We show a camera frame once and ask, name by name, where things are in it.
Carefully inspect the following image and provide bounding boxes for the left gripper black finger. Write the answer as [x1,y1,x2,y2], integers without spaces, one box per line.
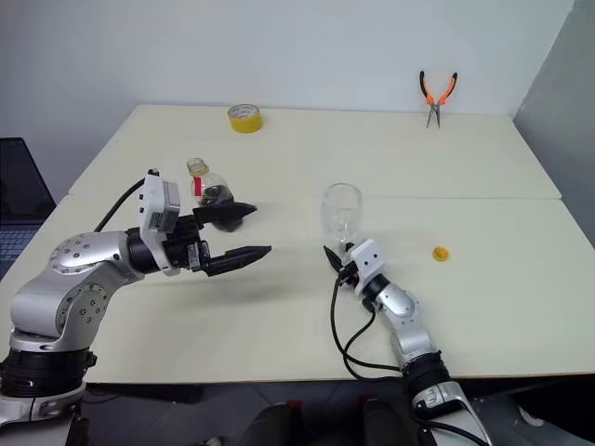
[204,245,273,279]
[192,202,259,230]

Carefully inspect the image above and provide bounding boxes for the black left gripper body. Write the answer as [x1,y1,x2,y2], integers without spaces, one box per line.
[164,214,211,271]

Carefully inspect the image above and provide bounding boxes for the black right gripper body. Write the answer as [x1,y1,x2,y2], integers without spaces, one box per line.
[337,259,362,286]

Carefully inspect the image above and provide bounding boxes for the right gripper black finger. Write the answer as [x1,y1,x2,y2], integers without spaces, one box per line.
[323,245,345,276]

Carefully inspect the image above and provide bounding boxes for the clear plastic bottle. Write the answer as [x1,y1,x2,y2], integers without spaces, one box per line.
[186,156,247,234]

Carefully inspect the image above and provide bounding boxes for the clear wine glass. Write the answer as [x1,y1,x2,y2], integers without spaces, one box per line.
[321,182,364,253]

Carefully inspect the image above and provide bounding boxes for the yellow tape roll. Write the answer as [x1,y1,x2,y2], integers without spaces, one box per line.
[227,102,265,135]

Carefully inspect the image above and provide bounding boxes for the dark rounded shape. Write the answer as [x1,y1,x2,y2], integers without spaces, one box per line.
[359,394,419,446]
[241,399,323,446]

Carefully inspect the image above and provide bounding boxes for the dark laptop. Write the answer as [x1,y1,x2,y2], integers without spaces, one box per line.
[0,136,58,281]

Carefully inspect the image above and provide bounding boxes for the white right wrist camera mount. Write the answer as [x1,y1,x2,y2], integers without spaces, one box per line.
[348,239,387,297]

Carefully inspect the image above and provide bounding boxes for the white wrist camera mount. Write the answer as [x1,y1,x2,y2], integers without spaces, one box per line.
[137,167,181,278]
[348,239,387,297]

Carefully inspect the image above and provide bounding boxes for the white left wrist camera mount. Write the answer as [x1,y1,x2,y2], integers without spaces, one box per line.
[137,167,181,278]

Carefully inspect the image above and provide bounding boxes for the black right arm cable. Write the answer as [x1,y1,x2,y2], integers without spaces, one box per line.
[330,272,406,380]

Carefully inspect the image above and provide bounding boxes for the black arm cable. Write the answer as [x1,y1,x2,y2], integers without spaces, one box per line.
[94,177,146,233]
[330,272,406,380]

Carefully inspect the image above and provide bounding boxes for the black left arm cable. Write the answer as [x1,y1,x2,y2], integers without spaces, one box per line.
[94,177,146,233]

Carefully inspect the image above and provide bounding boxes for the orange-handled needle-nose pliers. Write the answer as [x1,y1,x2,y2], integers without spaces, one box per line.
[418,70,459,131]

